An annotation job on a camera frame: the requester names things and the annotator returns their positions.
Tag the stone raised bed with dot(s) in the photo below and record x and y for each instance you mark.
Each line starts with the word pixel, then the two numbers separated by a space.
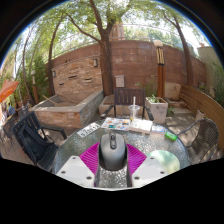
pixel 66 113

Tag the large forked tree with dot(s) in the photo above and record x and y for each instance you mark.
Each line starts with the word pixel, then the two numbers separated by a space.
pixel 106 66

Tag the orange umbrella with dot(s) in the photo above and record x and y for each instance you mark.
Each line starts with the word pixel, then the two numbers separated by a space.
pixel 6 90

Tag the thin curved tree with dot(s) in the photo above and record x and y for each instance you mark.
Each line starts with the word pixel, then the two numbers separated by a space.
pixel 50 66

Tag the white square planter with plants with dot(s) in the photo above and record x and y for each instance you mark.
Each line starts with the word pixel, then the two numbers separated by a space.
pixel 156 110

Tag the pale stone block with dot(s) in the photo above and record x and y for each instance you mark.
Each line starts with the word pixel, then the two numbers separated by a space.
pixel 172 90

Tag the wooden garden lamp post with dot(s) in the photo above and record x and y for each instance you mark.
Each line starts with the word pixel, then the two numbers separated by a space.
pixel 160 66

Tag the wall lamp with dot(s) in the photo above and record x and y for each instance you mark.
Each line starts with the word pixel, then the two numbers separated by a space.
pixel 95 62
pixel 53 73

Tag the brown wicker chair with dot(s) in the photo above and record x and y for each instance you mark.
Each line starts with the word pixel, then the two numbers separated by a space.
pixel 206 136

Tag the curved wooden bench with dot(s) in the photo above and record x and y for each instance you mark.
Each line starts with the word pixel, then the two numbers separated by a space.
pixel 203 106

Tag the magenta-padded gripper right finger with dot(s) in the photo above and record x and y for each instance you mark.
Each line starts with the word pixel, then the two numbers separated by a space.
pixel 150 168

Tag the black bag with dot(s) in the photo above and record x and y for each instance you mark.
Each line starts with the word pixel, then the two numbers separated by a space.
pixel 35 145

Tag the small green object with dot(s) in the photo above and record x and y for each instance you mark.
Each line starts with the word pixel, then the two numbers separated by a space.
pixel 171 135

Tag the grey wall box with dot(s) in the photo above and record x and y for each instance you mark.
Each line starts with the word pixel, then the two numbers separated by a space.
pixel 119 81

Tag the black and white patterned leaflet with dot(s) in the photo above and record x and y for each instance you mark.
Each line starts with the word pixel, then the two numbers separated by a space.
pixel 88 130

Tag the black metal chair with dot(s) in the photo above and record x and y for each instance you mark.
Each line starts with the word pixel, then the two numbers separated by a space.
pixel 33 121

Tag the slim leaning tree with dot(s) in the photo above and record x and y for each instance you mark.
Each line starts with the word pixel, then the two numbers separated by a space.
pixel 186 56

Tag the colourful magazine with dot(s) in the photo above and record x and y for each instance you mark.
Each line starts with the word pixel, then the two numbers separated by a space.
pixel 115 124

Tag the green and pink mouse pad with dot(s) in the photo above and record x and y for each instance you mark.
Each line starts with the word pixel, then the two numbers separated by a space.
pixel 168 160

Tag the grey computer mouse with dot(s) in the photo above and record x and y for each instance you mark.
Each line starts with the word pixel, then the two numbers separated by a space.
pixel 112 156

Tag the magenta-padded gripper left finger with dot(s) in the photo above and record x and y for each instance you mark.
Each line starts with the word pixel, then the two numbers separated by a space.
pixel 75 168

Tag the dark slatted wooden chair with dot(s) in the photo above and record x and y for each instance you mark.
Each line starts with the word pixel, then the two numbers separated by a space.
pixel 123 96

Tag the pale thin booklet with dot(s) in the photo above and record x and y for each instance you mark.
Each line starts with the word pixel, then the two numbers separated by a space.
pixel 159 129

